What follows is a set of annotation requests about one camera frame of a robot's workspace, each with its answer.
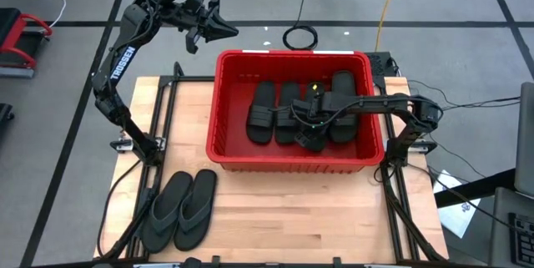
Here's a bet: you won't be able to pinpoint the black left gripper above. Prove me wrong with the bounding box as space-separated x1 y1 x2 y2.
164 0 239 55

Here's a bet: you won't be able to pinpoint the black slide sandal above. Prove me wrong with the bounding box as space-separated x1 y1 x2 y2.
328 70 360 144
245 80 277 145
294 80 330 153
274 82 302 145

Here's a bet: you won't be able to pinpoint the black flip-flop sandal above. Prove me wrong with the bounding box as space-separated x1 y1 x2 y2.
140 170 194 255
173 169 218 252

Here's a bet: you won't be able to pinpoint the red plastic bin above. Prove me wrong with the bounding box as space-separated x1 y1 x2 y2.
205 49 385 174

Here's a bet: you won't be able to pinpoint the black perforated box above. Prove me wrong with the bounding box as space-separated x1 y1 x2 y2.
365 52 396 78

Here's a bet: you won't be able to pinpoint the silver base mounting plate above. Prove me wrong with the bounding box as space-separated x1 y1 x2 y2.
109 136 166 153
416 140 437 154

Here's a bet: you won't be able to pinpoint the white paper sheet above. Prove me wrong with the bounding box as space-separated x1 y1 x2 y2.
433 169 481 239

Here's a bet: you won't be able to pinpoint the black desk beam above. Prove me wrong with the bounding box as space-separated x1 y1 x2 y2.
433 167 516 209

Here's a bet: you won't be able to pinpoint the red and black cart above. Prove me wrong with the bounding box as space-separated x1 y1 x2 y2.
0 8 53 79

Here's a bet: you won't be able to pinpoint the grey monitor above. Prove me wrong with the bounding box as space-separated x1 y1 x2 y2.
513 82 534 198

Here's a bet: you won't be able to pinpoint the grey desk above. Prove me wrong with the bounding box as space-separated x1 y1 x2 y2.
488 186 534 268

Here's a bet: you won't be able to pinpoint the black keyboard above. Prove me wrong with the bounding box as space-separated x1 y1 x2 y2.
507 212 534 267

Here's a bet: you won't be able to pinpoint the coiled black cable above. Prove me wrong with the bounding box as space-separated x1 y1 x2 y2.
282 24 319 50

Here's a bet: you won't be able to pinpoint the black aluminium frame rail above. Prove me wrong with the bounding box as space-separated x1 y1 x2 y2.
369 74 448 263
112 62 216 260

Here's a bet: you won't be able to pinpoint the yellow floor cable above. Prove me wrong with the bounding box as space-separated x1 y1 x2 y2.
374 0 404 52

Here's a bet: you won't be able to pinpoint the thin black floor cables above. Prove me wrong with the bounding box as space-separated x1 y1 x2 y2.
406 78 522 113

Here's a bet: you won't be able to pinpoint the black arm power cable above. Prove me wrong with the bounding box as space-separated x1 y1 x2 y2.
96 161 141 259

